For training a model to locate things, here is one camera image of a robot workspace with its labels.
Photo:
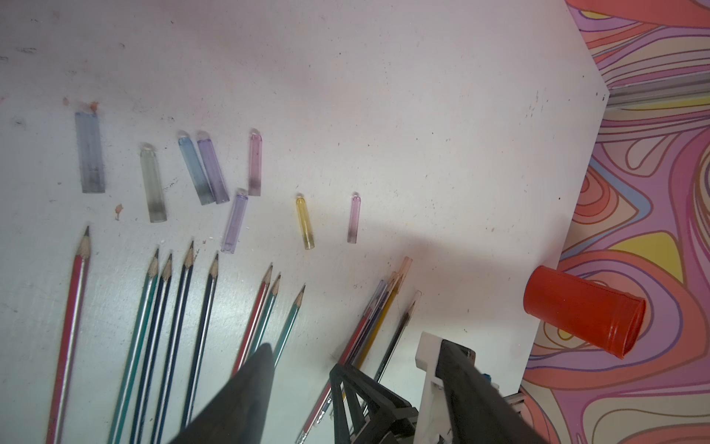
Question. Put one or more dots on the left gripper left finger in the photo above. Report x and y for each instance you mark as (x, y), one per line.
(237, 414)

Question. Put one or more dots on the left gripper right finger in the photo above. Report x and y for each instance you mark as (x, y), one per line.
(477, 412)

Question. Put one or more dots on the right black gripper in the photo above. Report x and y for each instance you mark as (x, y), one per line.
(368, 412)

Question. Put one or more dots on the dark blue pencil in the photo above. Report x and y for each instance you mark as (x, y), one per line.
(154, 331)
(185, 279)

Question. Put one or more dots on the green pencil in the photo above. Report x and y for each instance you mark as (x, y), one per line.
(133, 359)
(288, 326)
(264, 316)

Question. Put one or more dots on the lilac transparent pencil cap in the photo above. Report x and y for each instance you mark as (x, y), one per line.
(235, 222)

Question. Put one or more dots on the yellow transparent pencil cap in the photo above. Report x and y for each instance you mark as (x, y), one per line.
(305, 222)

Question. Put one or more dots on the purple transparent pencil cap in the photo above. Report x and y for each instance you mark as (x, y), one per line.
(212, 168)

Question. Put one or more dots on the greenish clear pencil cap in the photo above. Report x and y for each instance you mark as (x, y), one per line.
(152, 185)

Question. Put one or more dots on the blue transparent pencil cap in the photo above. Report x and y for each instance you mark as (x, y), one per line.
(195, 169)

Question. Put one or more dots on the pink transparent pencil cap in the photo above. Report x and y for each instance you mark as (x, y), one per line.
(255, 166)

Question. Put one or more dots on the clear grey pencil cap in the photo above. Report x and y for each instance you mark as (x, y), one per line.
(92, 168)

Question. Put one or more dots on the bundle of coloured pencils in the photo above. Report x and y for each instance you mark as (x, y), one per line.
(354, 345)

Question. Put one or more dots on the black pencil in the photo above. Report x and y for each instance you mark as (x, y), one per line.
(397, 335)

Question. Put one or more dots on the yellow pencil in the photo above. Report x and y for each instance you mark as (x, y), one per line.
(382, 311)

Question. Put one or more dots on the red plastic cup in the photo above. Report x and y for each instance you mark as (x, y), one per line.
(608, 319)

